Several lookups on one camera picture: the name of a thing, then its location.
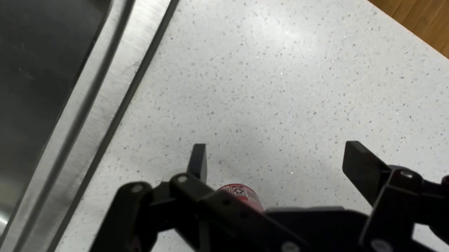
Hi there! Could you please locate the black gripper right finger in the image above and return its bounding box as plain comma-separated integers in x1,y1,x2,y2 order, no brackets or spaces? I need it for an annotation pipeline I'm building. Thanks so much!
342,140,449,252

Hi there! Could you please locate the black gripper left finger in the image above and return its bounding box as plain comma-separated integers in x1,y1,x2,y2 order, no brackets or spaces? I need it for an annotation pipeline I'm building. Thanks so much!
88,143,300,252

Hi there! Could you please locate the red soda can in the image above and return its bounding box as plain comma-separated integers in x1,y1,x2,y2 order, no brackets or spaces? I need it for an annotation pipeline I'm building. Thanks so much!
216,182,266,214

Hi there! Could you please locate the stainless steel double sink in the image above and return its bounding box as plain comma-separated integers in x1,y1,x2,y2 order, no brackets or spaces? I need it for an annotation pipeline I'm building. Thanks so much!
0,0,182,252

